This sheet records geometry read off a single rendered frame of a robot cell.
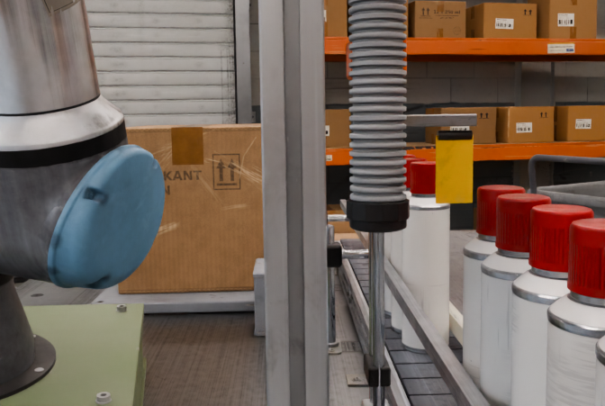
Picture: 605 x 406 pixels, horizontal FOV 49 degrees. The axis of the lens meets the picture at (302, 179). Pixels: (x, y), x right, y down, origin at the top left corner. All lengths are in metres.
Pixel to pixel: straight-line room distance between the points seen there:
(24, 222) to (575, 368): 0.38
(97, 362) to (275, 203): 0.30
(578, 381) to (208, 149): 0.82
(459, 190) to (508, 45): 4.15
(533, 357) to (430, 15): 4.24
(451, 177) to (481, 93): 4.98
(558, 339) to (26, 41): 0.38
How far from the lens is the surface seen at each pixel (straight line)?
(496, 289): 0.44
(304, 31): 0.47
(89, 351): 0.72
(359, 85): 0.36
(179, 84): 4.83
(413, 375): 0.69
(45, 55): 0.50
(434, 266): 0.72
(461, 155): 0.55
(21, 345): 0.68
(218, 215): 1.09
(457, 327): 0.74
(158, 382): 0.83
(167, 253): 1.11
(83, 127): 0.51
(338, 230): 1.70
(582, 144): 4.97
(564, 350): 0.35
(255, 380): 0.81
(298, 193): 0.47
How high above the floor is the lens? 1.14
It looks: 6 degrees down
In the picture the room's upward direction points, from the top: 1 degrees counter-clockwise
